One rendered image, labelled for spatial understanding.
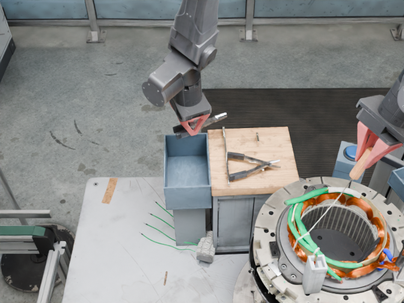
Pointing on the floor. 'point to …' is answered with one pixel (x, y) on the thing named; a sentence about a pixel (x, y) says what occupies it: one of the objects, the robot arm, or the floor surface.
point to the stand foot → (23, 269)
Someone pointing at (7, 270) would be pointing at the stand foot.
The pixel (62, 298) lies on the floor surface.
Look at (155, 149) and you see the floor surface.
